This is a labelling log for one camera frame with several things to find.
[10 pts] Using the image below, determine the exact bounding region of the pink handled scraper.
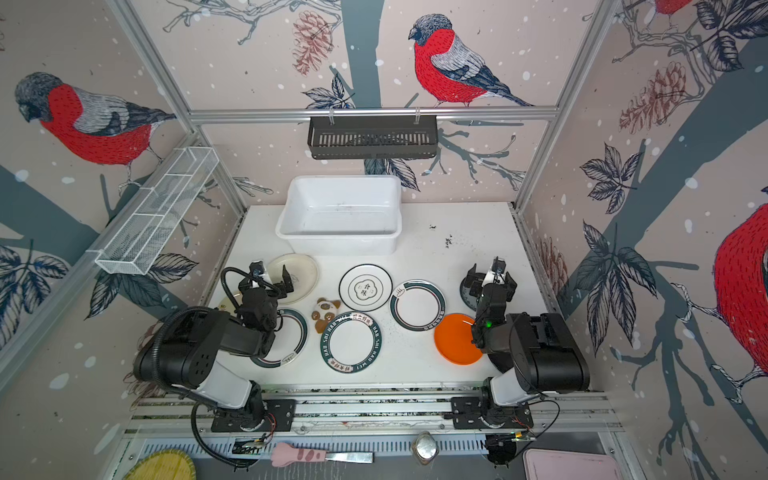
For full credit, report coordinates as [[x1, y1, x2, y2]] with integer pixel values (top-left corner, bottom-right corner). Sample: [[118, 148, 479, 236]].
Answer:
[[271, 443, 374, 468]]

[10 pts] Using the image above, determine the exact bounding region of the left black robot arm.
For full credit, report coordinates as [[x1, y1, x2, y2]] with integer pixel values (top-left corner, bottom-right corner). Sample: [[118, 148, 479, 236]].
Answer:
[[133, 262, 294, 431]]

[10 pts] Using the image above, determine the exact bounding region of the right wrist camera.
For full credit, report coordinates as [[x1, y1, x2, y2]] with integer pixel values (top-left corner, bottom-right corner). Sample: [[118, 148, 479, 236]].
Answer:
[[490, 257, 506, 284]]

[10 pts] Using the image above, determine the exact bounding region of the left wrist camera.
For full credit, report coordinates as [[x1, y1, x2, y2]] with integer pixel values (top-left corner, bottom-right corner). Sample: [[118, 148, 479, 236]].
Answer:
[[248, 260, 269, 282]]

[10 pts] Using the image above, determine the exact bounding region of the cream round plate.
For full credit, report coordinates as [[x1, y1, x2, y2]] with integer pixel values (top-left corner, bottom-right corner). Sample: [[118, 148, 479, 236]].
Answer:
[[266, 253, 319, 305]]

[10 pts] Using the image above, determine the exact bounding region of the black hanging basket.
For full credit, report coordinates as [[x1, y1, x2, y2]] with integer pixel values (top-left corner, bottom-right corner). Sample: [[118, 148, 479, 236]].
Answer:
[[307, 116, 438, 160]]

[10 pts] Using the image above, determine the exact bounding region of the small yellowish saucer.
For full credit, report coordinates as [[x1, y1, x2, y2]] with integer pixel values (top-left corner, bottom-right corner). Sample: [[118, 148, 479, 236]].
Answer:
[[217, 293, 242, 316]]

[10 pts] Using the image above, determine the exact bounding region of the orange plate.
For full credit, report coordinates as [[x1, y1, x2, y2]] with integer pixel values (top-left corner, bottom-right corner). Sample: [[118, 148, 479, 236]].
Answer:
[[434, 313, 483, 366]]

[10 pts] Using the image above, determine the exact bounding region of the black plate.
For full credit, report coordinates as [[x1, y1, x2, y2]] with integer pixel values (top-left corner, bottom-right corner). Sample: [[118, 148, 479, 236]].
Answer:
[[487, 352, 515, 373]]

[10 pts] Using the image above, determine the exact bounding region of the white plate dark lettered rim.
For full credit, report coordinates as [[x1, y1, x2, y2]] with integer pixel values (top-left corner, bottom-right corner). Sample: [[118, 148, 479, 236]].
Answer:
[[320, 312, 383, 374]]

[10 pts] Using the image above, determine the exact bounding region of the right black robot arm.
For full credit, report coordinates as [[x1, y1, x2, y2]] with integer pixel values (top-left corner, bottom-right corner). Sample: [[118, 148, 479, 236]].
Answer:
[[460, 258, 591, 427]]

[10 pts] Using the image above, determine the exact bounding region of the white wire mesh shelf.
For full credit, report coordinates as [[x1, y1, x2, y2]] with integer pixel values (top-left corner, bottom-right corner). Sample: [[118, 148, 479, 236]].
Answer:
[[95, 146, 219, 275]]

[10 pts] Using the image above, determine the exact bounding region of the metal cup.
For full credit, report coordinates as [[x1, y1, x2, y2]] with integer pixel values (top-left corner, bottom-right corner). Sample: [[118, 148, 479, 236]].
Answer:
[[411, 432, 440, 466]]

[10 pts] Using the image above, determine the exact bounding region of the white plate with flower outline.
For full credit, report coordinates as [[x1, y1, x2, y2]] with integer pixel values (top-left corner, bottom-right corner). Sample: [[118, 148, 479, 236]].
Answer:
[[338, 263, 394, 313]]

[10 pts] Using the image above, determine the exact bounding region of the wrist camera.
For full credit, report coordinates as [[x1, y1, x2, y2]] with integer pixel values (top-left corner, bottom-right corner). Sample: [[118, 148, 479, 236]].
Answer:
[[490, 257, 506, 284], [248, 260, 269, 282]]

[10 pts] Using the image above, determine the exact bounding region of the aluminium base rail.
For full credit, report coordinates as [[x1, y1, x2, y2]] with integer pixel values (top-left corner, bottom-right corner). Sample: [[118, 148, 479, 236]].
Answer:
[[128, 383, 619, 439]]

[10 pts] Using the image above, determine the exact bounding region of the white plate green rim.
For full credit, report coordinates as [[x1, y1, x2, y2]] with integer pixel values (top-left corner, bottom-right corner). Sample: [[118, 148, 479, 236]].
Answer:
[[251, 308, 308, 369], [389, 279, 446, 332]]

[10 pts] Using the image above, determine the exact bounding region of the white plastic bin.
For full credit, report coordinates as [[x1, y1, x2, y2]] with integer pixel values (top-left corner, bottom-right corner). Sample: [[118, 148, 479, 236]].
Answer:
[[275, 175, 403, 256]]

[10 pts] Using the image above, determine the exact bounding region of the blue green patterned plate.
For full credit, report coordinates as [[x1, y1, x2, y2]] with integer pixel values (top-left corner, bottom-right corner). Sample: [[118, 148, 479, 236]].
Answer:
[[459, 272, 484, 311]]

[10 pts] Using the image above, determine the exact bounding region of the yellow woven mat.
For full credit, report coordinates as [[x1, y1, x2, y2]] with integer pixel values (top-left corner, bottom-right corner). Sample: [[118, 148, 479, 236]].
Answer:
[[123, 449, 197, 480]]

